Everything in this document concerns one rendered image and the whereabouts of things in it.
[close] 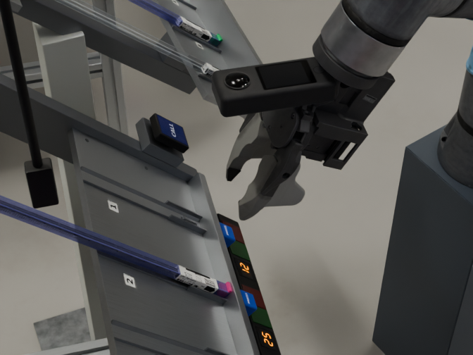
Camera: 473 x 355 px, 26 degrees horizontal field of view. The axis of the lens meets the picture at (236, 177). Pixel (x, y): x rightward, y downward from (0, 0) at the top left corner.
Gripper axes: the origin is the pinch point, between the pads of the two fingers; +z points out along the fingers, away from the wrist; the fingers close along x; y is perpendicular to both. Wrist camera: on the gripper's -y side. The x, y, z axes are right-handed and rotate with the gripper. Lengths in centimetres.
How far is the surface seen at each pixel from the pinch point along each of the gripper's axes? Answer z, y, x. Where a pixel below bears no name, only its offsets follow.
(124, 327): 12.3, -9.3, -10.2
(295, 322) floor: 68, 64, 41
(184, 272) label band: 13.5, 0.7, -0.3
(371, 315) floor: 60, 77, 39
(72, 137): 12.3, -11.0, 17.5
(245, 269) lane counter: 19.9, 14.9, 7.8
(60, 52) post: 16.3, -8.0, 39.4
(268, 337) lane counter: 19.9, 15.2, -3.0
